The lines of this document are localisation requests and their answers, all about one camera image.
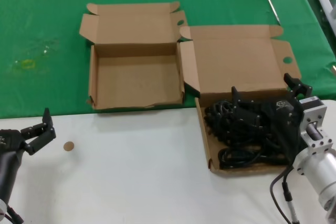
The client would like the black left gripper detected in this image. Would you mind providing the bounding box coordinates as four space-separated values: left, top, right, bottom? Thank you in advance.
0 108 57 156

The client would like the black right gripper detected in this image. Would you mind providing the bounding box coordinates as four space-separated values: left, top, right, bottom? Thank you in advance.
230 72 313 164

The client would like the open cardboard box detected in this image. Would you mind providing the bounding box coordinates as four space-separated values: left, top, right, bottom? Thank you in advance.
179 24 302 175

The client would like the green tablecloth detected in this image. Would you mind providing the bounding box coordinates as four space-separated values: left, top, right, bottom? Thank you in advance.
0 0 336 120

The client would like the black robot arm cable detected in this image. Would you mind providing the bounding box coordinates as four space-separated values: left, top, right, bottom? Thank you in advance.
270 166 295 224

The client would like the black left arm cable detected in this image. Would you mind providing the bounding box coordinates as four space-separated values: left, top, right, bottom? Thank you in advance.
0 204 25 224

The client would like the cardboard box with torn wall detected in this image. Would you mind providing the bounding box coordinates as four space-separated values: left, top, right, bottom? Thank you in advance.
79 1 188 110

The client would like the cable with silver connector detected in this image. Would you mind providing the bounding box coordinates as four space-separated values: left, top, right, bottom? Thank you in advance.
281 174 300 224

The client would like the white metal frame post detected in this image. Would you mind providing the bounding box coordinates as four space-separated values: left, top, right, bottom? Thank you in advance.
316 0 336 35

